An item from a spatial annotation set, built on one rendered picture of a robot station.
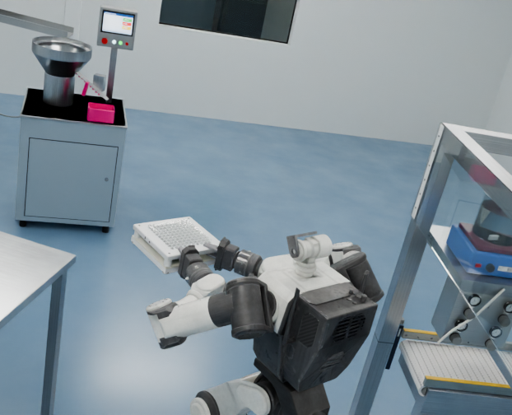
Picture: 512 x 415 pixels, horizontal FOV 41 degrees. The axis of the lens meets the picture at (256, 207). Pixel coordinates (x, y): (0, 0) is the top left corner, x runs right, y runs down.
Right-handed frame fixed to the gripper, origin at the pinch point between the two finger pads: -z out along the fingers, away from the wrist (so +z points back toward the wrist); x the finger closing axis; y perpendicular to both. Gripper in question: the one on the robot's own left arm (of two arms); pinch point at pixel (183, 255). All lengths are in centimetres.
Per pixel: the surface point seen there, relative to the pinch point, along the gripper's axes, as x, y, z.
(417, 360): 19, 72, 52
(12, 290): 18, -52, -16
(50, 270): 18.4, -37.2, -26.3
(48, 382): 76, -32, -32
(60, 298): 35, -31, -32
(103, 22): -21, 46, -239
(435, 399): 23, 68, 67
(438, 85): 39, 472, -353
